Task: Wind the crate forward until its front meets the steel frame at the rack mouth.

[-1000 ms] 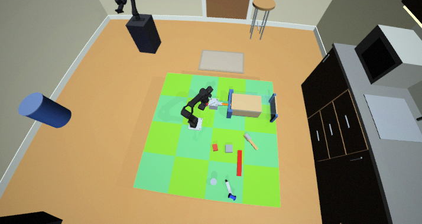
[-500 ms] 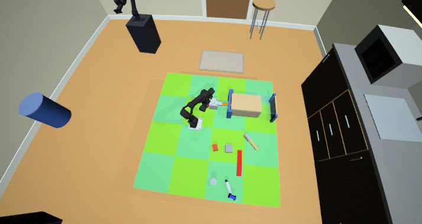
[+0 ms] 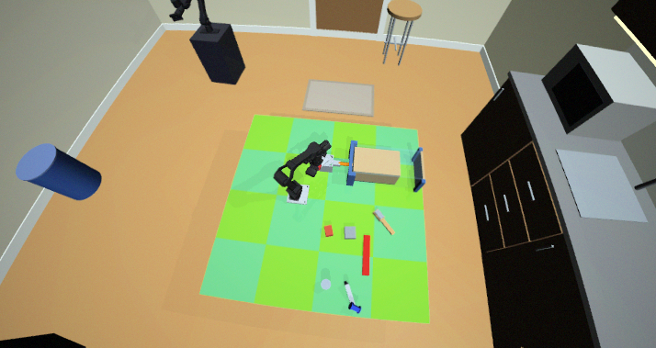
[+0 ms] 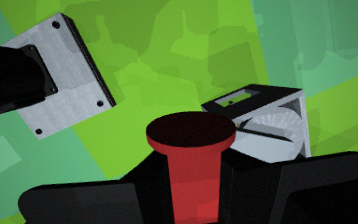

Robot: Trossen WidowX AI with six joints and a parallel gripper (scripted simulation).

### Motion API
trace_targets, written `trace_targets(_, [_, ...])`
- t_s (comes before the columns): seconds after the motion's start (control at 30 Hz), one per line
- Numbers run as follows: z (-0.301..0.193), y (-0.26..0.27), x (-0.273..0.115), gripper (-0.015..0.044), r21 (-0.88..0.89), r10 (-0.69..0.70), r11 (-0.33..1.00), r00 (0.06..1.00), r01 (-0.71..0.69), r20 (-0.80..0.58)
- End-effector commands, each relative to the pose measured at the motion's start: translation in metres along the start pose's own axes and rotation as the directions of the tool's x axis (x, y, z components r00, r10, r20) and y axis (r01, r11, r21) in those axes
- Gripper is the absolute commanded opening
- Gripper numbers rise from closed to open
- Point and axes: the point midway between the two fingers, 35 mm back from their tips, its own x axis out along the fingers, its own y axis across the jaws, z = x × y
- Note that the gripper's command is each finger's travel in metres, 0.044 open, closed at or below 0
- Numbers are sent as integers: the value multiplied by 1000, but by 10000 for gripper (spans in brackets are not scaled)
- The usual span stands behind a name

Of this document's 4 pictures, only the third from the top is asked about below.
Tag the red flat bar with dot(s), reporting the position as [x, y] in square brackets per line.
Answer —
[365, 255]

